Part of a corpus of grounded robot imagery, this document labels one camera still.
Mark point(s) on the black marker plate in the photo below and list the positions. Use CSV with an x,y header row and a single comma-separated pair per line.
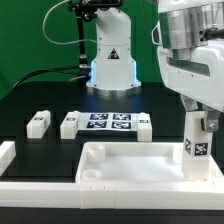
x,y
108,121

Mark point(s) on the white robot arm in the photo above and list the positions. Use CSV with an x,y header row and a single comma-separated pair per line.
x,y
190,48

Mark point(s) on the black camera stand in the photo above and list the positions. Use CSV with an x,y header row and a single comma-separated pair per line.
x,y
85,11

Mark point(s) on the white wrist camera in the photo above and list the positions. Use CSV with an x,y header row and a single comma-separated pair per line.
x,y
155,36

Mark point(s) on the white desk top tray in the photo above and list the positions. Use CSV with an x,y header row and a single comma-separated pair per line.
x,y
131,162

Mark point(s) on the white U-shaped fence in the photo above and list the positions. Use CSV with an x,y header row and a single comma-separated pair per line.
x,y
194,195

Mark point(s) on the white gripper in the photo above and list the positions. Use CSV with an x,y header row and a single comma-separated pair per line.
x,y
205,84

